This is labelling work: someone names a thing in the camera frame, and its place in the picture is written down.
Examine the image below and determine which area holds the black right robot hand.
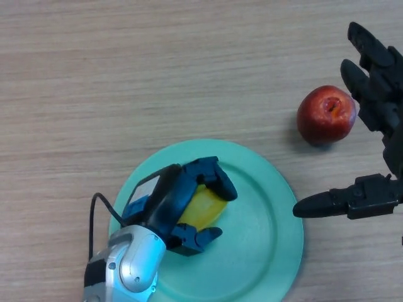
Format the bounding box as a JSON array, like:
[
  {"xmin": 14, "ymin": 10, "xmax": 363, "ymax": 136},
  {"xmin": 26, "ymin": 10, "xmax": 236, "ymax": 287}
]
[{"xmin": 292, "ymin": 21, "xmax": 403, "ymax": 220}]

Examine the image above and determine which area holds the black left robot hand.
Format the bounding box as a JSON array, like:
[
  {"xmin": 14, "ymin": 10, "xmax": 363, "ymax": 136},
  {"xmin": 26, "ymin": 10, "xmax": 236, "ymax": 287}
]
[{"xmin": 122, "ymin": 156, "xmax": 238, "ymax": 257}]

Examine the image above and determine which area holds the yellow starfruit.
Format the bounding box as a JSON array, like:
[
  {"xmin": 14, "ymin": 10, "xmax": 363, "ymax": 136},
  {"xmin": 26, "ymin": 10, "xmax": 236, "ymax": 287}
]
[{"xmin": 176, "ymin": 184, "xmax": 228, "ymax": 232}]

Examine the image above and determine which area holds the green round plate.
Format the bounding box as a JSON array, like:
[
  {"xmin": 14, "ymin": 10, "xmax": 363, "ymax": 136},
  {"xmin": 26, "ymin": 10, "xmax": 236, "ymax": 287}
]
[{"xmin": 108, "ymin": 138, "xmax": 305, "ymax": 302}]

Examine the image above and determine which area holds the red apple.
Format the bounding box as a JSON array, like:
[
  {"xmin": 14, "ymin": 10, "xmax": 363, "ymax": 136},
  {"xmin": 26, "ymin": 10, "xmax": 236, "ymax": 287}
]
[{"xmin": 296, "ymin": 84, "xmax": 357, "ymax": 145}]

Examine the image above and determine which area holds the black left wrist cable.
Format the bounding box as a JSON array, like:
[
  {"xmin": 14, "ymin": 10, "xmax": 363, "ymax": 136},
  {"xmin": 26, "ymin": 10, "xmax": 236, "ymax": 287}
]
[{"xmin": 89, "ymin": 192, "xmax": 127, "ymax": 260}]

